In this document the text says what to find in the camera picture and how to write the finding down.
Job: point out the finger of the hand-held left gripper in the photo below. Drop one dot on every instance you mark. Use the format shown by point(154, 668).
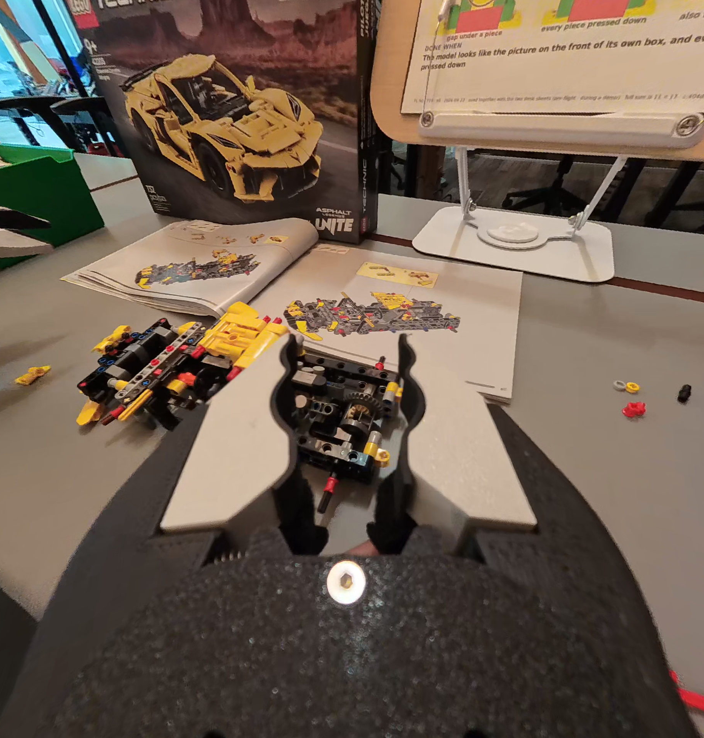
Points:
point(6, 219)
point(11, 245)

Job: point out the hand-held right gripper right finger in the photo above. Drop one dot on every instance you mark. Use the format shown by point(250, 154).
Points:
point(467, 461)

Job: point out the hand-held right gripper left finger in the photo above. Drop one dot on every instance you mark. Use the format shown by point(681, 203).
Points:
point(236, 449)

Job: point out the lego car chassis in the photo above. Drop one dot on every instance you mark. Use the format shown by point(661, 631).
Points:
point(155, 369)

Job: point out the lego instruction booklet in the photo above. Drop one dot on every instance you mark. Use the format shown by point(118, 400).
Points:
point(473, 334)

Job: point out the red lego piece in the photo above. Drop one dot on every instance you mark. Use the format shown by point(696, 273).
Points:
point(634, 409)

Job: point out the black lego pin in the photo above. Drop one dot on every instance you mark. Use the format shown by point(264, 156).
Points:
point(684, 393)

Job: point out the lego set box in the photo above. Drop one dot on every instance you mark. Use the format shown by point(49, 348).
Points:
point(242, 86)

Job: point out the red lego axle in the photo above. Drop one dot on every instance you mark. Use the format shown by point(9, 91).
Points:
point(698, 697)

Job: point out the green storage bin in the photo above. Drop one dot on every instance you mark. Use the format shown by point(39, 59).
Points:
point(40, 196)

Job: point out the white document stand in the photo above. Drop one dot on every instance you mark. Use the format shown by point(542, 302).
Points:
point(513, 248)

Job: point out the printed instruction sheet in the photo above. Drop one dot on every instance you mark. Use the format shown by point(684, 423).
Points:
point(559, 69)

